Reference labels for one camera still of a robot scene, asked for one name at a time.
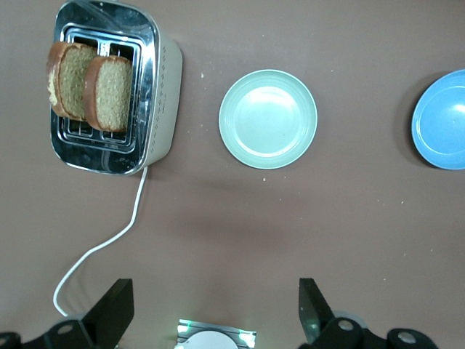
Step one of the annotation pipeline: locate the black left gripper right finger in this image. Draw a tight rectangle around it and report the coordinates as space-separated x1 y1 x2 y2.
298 278 368 349

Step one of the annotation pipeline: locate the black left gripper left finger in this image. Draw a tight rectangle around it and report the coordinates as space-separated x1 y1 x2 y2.
17 278 134 349

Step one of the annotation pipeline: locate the brown bread slice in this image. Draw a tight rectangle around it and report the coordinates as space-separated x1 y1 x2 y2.
84 55 134 132
46 41 99 121

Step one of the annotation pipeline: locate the light green round plate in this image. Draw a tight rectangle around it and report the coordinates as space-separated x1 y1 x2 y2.
218 68 318 170

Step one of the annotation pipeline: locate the blue round plate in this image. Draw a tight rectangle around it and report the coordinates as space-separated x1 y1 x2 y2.
411 68 465 171

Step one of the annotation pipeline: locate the beige chrome two-slot toaster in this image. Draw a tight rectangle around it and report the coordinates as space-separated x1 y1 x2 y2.
49 0 184 177

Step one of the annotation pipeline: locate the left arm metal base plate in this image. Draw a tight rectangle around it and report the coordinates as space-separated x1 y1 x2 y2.
177 318 257 349

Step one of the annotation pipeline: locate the white toaster power cord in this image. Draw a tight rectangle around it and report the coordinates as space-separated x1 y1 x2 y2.
53 166 149 317

